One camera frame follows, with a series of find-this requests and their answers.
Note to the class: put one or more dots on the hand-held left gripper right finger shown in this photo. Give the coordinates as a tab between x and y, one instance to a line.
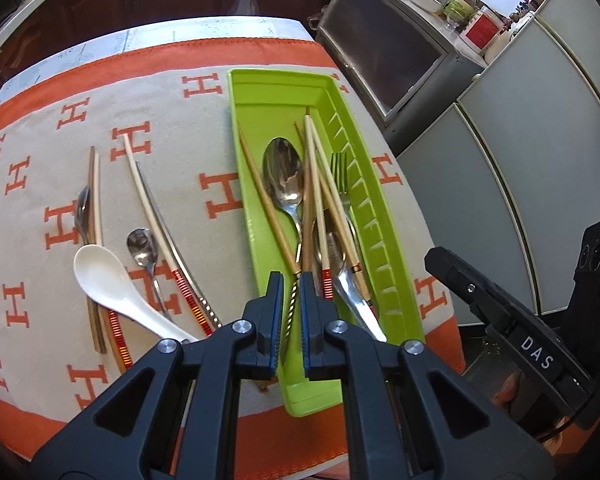
310	320

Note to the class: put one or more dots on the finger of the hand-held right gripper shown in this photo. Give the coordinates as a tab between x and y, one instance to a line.
460	285

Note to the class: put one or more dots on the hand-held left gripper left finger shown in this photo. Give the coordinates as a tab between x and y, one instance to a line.
275	320

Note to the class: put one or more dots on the steel chopstick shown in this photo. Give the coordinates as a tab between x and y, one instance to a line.
181	257

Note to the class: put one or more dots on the large steel spoon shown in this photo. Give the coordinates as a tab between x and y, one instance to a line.
282	175

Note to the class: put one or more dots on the steel fork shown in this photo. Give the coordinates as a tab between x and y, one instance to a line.
340	170

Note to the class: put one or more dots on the white ceramic spoon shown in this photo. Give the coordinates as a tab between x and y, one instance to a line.
97	272

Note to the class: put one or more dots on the ivory chopstick red end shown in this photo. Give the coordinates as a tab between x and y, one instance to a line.
140	185

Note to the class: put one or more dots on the dark brown wooden chopstick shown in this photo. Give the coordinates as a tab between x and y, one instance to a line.
92	185

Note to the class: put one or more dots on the green plastic utensil tray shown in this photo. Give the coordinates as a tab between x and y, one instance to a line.
280	90

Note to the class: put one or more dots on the person's right hand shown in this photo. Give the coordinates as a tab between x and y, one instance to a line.
507	390

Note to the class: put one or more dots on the grey refrigerator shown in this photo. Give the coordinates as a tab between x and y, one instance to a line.
505	160

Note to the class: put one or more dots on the orange beige patterned blanket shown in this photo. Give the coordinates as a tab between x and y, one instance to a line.
40	270

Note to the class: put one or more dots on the steel kitchen cabinet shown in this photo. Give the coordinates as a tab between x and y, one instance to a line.
390	50

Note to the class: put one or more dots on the red label jar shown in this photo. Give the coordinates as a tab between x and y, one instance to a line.
481	30

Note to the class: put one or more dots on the green label bottle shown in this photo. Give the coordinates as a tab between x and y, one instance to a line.
461	6

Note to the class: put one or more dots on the white patterned table cover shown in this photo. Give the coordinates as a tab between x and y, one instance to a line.
205	27

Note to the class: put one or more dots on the white countertop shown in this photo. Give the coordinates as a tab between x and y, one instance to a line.
10	22

